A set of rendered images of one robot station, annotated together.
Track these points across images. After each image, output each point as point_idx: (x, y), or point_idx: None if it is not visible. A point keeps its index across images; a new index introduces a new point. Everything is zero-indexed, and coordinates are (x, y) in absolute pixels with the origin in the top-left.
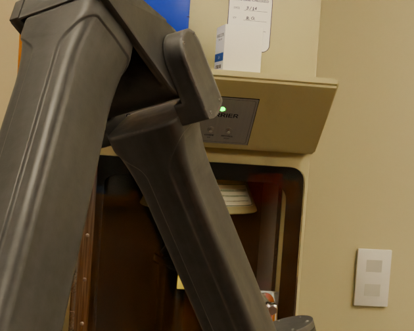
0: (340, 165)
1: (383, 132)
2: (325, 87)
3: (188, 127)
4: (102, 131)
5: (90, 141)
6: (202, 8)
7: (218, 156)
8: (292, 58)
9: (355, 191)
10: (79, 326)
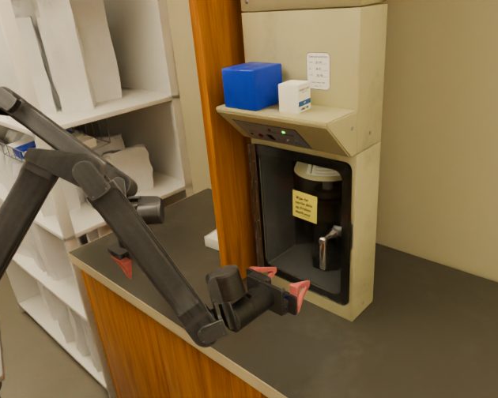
0: None
1: None
2: (320, 127)
3: (97, 198)
4: (28, 212)
5: (18, 218)
6: (293, 63)
7: (308, 150)
8: (343, 93)
9: None
10: (258, 221)
